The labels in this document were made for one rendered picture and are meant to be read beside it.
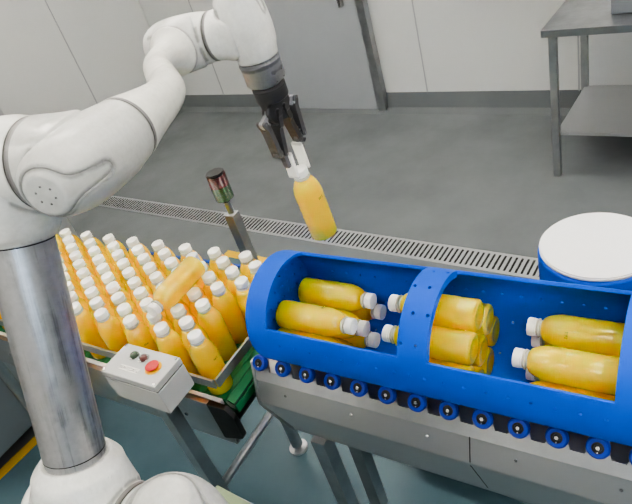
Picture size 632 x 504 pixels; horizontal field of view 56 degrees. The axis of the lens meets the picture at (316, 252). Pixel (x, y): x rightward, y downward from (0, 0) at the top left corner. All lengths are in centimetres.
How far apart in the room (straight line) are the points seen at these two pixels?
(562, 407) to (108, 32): 579
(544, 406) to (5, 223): 94
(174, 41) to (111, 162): 52
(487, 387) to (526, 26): 358
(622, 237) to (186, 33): 114
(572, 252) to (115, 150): 116
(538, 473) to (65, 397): 94
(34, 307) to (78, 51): 534
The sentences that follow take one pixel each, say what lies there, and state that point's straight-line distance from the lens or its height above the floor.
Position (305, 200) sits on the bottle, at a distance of 144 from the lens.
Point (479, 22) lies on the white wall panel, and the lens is 464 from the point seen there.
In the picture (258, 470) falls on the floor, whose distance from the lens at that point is 265.
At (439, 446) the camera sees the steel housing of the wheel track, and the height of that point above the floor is 86.
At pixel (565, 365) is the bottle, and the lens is 121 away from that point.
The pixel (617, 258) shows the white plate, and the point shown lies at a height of 104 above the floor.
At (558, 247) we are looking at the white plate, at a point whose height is 104.
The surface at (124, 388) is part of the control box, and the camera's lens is 163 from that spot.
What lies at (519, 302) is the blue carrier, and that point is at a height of 109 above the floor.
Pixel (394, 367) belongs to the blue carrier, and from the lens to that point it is 127.
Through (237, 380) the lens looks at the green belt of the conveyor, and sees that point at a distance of 170.
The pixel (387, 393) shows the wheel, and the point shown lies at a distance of 142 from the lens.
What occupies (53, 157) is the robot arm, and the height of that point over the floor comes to 181.
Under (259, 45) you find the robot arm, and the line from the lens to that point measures 126.
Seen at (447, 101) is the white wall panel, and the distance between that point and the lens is 496.
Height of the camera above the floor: 204
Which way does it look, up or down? 34 degrees down
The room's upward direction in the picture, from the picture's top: 19 degrees counter-clockwise
